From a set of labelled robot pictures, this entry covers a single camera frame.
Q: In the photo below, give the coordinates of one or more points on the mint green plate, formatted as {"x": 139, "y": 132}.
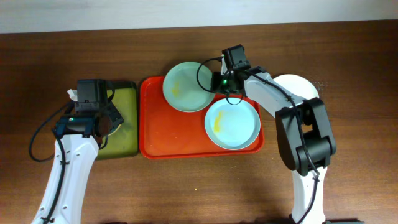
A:
{"x": 182, "y": 91}

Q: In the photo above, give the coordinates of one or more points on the white plate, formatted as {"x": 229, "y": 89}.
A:
{"x": 297, "y": 85}

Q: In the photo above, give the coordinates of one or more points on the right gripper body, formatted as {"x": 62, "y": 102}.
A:
{"x": 219, "y": 84}

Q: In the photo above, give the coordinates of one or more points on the red plastic tray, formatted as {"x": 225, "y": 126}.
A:
{"x": 167, "y": 133}

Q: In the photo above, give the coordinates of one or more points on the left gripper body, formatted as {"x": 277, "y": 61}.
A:
{"x": 115, "y": 115}

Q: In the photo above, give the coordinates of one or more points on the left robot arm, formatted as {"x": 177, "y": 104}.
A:
{"x": 78, "y": 140}

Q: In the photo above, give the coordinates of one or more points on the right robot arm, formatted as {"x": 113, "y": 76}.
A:
{"x": 305, "y": 140}

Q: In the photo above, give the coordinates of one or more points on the light blue plate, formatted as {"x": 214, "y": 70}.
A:
{"x": 232, "y": 124}

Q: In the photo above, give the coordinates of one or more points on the black tray with yellow liquid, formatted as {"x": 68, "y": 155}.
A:
{"x": 123, "y": 139}

